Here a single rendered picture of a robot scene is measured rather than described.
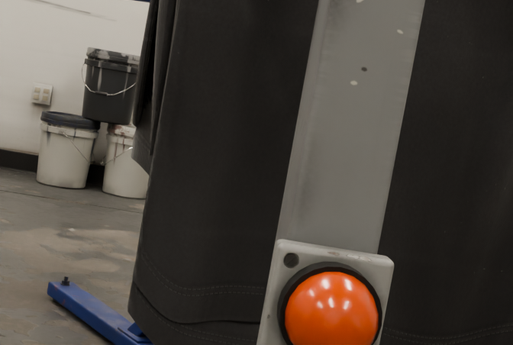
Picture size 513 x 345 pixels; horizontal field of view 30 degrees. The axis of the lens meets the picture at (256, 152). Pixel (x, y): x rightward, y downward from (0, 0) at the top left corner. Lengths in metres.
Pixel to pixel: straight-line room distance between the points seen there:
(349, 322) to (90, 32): 5.00
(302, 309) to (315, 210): 0.05
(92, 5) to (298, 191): 4.96
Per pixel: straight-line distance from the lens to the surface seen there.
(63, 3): 5.36
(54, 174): 5.01
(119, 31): 5.32
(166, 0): 0.68
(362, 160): 0.40
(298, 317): 0.37
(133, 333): 2.42
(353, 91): 0.40
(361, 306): 0.37
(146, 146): 0.76
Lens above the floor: 0.74
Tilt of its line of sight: 4 degrees down
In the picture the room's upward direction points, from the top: 10 degrees clockwise
